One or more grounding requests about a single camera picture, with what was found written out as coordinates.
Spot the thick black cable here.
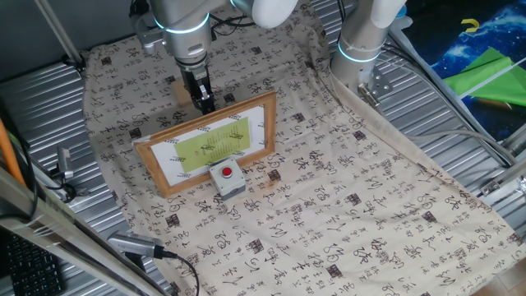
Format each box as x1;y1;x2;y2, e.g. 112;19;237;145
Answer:
0;98;40;219

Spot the wooden picture frame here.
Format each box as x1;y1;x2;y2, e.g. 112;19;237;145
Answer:
134;89;277;199

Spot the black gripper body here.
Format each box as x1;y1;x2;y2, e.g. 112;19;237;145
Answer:
176;57;212;98

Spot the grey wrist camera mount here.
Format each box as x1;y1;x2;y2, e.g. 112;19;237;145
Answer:
130;10;168;57

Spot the metal base bracket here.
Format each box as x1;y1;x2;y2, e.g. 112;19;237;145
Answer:
357;67;394;109

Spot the green paper sheet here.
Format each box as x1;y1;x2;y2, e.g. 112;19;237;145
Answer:
442;46;526;108

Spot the black camera cable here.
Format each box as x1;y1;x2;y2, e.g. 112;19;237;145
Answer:
162;250;201;296

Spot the grey tripod pole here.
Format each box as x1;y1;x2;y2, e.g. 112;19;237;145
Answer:
34;0;85;71

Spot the black looped cable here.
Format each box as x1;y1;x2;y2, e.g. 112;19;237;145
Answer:
44;172;90;203

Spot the grey base cable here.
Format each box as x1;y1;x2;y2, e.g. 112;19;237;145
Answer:
381;43;518;168

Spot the yellow curved piece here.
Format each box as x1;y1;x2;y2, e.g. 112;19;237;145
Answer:
459;18;481;34

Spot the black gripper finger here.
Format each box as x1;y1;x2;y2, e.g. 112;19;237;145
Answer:
189;92;205;115
198;84;217;116

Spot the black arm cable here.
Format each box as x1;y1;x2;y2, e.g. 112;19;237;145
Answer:
208;13;256;38

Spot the small grey camera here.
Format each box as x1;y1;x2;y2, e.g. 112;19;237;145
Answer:
56;146;76;180

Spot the grey box with red button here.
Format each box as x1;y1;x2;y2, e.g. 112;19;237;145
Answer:
208;158;247;201

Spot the silver ribbed camera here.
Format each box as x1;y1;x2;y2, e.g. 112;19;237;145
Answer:
107;230;166;260

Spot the aluminium frame bar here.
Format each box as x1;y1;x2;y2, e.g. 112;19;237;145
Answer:
0;166;165;296
478;123;526;198

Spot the blue starry poster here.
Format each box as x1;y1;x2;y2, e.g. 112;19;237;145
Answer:
404;0;526;143

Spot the orange pole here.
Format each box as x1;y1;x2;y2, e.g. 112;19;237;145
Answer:
0;117;26;188

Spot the black keyboard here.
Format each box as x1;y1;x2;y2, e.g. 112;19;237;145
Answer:
0;232;65;296

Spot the calligraphy print cloth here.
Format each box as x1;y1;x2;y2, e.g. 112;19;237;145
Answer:
80;0;526;296

